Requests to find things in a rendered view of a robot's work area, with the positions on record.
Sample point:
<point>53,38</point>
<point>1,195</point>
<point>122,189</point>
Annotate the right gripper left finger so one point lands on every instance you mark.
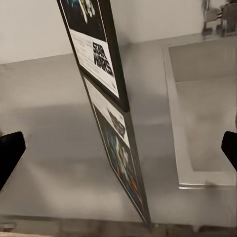
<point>12,147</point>

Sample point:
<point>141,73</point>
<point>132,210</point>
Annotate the drop in sink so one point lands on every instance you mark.
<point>201,82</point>

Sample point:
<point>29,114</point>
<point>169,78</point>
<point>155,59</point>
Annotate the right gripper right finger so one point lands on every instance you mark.
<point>229,147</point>

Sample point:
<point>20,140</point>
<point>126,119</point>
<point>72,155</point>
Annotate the poster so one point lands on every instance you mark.
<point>91,29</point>

